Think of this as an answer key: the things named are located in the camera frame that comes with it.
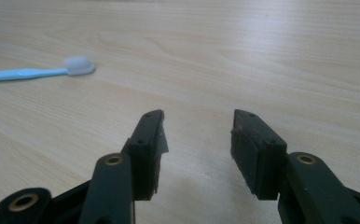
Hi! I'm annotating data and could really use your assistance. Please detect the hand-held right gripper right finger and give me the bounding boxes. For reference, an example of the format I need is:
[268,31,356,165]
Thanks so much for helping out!
[229,108,288,201]

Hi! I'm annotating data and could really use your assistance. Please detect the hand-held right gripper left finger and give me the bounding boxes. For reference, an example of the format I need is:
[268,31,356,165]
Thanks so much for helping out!
[120,108,170,202]

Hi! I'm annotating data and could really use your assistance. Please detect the light blue toothbrush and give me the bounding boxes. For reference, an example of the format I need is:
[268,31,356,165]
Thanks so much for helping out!
[0,55,97,84]

